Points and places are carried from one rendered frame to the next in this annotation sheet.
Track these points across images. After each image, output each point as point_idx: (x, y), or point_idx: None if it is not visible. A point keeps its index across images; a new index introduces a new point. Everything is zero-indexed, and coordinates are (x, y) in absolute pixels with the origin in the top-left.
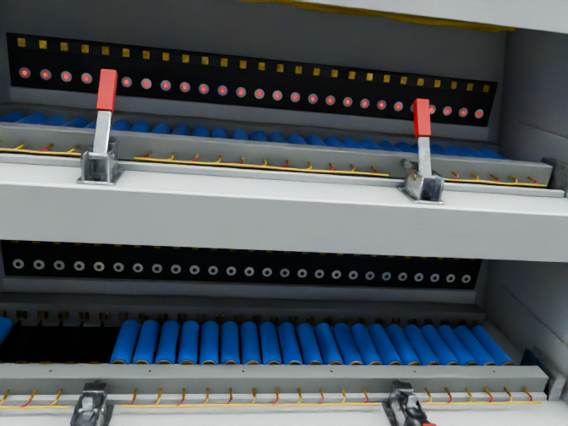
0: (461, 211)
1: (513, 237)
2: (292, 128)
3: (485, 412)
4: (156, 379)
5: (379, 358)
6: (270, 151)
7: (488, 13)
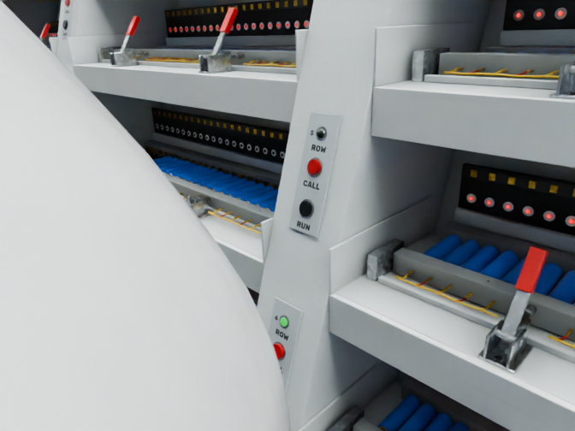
0: (211, 76)
1: (239, 96)
2: (251, 46)
3: (235, 230)
4: None
5: (225, 191)
6: (191, 53)
7: None
